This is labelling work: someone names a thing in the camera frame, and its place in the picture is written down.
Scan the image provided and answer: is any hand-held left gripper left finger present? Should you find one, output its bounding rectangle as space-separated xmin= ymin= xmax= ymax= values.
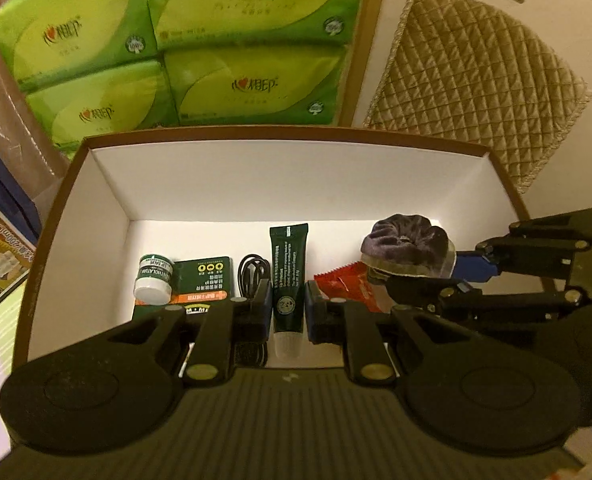
xmin=106 ymin=280 xmax=273 ymax=387

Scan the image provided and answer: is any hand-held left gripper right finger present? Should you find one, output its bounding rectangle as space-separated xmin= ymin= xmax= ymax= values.
xmin=305 ymin=282 xmax=477 ymax=385

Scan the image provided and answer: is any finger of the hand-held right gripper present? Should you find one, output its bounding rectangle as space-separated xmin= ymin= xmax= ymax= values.
xmin=385 ymin=275 xmax=582 ymax=322
xmin=452 ymin=234 xmax=577 ymax=284

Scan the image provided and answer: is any black cable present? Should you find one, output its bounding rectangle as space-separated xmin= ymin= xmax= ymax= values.
xmin=233 ymin=253 xmax=271 ymax=368

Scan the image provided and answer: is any red foil packet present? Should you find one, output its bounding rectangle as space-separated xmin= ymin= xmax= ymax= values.
xmin=313 ymin=262 xmax=391 ymax=313

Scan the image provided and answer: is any dark green cream tube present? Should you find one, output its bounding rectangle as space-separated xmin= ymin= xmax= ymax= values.
xmin=269 ymin=223 xmax=309 ymax=359

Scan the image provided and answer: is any dark velvet scrunchie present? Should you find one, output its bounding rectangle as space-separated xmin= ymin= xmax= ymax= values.
xmin=361 ymin=215 xmax=457 ymax=279

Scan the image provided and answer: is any green balm jar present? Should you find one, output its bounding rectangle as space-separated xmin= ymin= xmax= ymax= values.
xmin=132 ymin=254 xmax=234 ymax=322

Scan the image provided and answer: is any brown cardboard storage box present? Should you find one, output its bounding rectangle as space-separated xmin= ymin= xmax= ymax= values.
xmin=13 ymin=127 xmax=559 ymax=376

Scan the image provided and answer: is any chair with beige quilted cover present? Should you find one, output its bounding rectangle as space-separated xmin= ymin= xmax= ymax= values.
xmin=363 ymin=0 xmax=592 ymax=193

